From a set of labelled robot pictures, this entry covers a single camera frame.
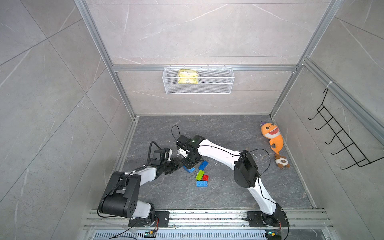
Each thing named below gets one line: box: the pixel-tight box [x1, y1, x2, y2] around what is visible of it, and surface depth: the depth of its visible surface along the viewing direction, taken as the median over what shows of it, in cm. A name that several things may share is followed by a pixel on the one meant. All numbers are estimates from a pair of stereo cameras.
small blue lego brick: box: [198, 160, 209, 171], surface depth 93 cm
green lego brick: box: [195, 169, 205, 181], surface depth 89 cm
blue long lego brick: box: [196, 180, 208, 188], surface depth 85 cm
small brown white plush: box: [275, 153, 291, 169], surface depth 93 cm
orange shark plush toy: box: [260, 121, 284, 155], surface depth 103 cm
